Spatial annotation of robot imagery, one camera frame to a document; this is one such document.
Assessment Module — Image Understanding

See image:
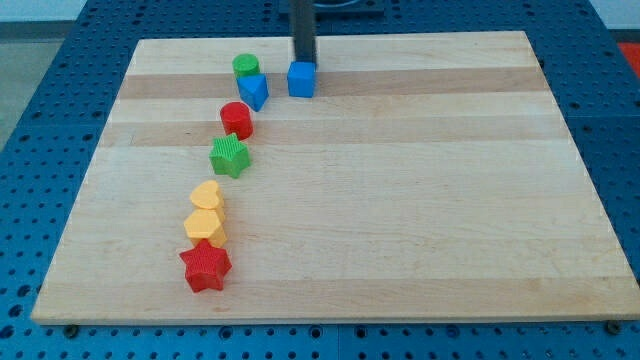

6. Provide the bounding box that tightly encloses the green star block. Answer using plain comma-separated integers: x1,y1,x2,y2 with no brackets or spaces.
209,133,251,179

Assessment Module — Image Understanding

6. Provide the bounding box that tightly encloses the red cylinder block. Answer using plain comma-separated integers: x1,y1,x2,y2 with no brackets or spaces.
220,101,253,140

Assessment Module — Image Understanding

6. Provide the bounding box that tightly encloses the blue cube block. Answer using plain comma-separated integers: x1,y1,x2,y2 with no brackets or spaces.
287,61,316,98

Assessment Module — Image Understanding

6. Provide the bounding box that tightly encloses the wooden board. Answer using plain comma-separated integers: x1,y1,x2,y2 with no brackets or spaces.
31,31,639,325

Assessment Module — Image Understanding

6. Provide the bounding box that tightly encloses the blue triangle block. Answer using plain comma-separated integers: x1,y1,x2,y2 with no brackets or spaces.
236,74,269,112

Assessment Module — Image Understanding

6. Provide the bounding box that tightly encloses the yellow heart block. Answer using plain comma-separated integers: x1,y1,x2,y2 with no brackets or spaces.
189,180,226,222

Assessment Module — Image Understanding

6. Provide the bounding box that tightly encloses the yellow hexagon block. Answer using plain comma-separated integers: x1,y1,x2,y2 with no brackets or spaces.
183,209,227,248

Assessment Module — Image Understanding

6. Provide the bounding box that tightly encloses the green cylinder block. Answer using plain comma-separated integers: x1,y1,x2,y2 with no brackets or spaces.
232,53,260,78

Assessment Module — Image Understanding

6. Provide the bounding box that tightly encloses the red star block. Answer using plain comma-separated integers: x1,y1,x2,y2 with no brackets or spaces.
179,240,232,293

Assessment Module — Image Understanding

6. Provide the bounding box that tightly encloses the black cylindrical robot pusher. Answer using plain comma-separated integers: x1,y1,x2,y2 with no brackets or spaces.
289,0,317,64

